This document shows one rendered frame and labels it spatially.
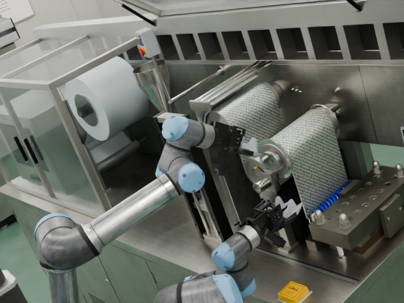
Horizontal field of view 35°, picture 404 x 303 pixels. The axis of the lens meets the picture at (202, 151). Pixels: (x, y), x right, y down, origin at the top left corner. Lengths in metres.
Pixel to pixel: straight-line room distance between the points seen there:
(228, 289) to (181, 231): 1.07
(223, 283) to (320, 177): 0.74
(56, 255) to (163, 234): 1.00
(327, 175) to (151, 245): 0.81
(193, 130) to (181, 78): 1.08
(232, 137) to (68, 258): 0.62
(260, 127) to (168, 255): 0.63
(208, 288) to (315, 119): 0.83
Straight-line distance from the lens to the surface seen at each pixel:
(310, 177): 2.19
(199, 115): 2.37
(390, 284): 2.20
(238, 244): 1.98
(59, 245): 1.75
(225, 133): 1.97
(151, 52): 2.44
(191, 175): 1.73
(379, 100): 2.20
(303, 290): 2.07
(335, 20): 2.18
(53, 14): 7.79
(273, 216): 2.05
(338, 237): 2.10
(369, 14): 2.09
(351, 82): 2.24
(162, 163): 1.87
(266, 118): 2.35
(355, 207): 2.19
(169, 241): 2.62
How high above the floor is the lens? 2.16
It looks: 22 degrees down
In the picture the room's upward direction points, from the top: 20 degrees counter-clockwise
